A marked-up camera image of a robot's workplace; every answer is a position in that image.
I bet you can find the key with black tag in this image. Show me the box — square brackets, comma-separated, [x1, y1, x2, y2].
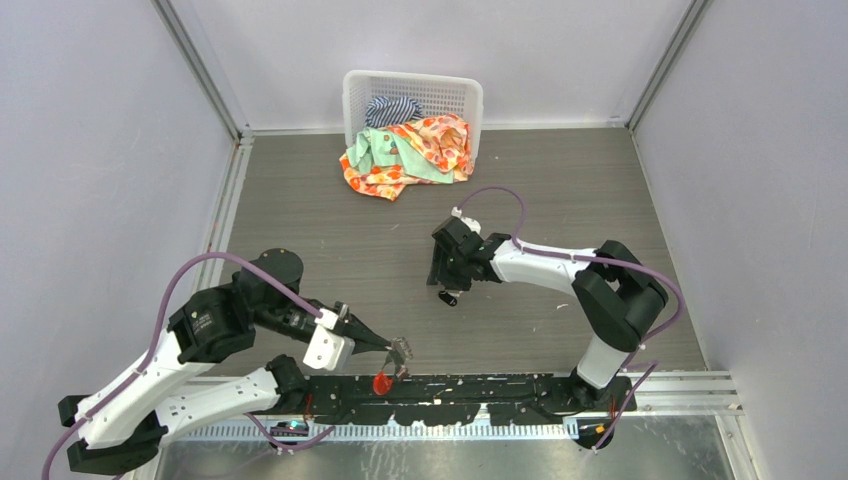
[437, 290, 458, 307]

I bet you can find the metal keyring holder red handle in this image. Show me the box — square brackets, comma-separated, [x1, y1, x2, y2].
[372, 337, 414, 396]

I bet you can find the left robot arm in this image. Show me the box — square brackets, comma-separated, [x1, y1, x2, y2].
[56, 248, 409, 476]

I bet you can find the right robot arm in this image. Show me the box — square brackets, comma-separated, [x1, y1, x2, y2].
[427, 216, 668, 411]

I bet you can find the orange floral cloth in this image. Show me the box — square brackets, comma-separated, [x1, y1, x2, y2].
[339, 114, 474, 201]

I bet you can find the mint green cloth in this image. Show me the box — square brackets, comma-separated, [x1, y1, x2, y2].
[345, 128, 455, 184]

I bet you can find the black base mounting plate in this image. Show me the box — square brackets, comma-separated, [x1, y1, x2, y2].
[243, 372, 637, 429]

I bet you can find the white plastic laundry basket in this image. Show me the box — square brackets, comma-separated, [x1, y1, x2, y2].
[342, 70, 484, 159]

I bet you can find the blue striped cloth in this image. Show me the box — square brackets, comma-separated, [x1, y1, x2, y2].
[365, 96, 423, 129]

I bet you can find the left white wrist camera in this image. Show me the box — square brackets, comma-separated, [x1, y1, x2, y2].
[303, 309, 355, 372]

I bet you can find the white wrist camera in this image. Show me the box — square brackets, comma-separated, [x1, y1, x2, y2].
[451, 206, 481, 233]
[303, 309, 355, 372]

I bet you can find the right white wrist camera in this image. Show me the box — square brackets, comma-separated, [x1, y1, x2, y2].
[451, 206, 481, 233]

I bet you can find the white slotted cable duct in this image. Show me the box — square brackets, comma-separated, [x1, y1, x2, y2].
[181, 418, 578, 442]

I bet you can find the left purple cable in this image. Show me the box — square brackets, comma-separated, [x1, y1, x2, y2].
[40, 250, 336, 480]

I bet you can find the purple cable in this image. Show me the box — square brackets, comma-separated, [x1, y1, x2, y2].
[455, 186, 686, 452]
[40, 250, 336, 480]

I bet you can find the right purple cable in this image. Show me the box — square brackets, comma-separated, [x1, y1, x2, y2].
[455, 186, 686, 452]

